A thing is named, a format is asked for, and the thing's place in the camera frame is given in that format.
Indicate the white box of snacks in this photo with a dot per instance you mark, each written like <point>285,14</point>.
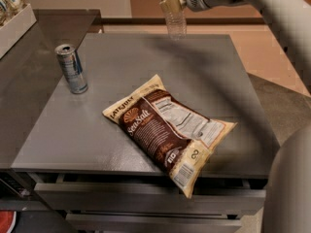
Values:
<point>13,30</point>

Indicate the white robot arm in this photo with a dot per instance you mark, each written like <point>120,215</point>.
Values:
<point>287,206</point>

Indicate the clear plastic water bottle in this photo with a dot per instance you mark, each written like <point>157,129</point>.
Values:
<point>176,25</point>

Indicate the grey lower drawer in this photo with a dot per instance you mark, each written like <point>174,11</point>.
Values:
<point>152,224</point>

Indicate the brown cream chip bag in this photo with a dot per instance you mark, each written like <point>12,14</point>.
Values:
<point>178,139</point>

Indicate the grey upper drawer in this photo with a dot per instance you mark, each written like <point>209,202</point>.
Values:
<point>148,199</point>

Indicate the silver blue energy drink can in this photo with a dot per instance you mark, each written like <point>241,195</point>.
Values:
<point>71,67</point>

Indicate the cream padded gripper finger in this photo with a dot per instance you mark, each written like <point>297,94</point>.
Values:
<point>172,6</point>

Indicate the grey drawer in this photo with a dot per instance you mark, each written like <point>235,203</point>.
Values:
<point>148,199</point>
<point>152,224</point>

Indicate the snack packets in box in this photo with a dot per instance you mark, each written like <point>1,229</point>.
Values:
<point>10,8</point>

